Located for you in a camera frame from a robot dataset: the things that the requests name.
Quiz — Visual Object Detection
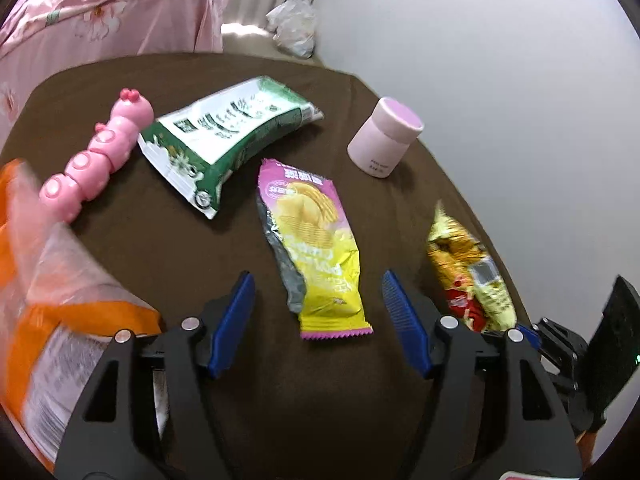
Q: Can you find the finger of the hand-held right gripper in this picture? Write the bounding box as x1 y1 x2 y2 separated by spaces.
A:
517 324 544 357

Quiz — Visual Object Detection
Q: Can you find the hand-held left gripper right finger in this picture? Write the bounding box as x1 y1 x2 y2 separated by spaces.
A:
381 269 583 480

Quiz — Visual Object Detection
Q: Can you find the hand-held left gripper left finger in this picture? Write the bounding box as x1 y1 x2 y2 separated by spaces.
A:
54 271 257 480

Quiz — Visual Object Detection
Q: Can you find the yellow and red snack wrapper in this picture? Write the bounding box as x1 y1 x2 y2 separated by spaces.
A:
425 200 518 336

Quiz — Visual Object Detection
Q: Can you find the purple and yellow chips packet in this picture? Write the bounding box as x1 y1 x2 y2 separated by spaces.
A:
256 158 374 342

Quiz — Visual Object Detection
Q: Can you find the orange and white plastic bag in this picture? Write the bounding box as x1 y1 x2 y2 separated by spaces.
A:
0 158 171 471

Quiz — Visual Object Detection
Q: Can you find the person's right forearm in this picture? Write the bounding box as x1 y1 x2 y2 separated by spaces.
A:
572 422 608 476

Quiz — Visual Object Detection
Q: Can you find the pink round jar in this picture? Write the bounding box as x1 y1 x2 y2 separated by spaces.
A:
347 96 425 179

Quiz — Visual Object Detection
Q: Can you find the green and white snack packet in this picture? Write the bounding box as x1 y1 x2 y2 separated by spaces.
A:
137 76 325 220

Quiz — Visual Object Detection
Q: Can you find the pink caterpillar toy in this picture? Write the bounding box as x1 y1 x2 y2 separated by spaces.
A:
39 88 155 223

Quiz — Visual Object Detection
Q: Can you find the white crumpled plastic bag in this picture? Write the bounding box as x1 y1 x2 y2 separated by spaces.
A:
265 0 317 58

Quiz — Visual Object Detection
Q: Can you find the pink floral blanket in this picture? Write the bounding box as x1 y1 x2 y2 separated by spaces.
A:
0 0 235 126

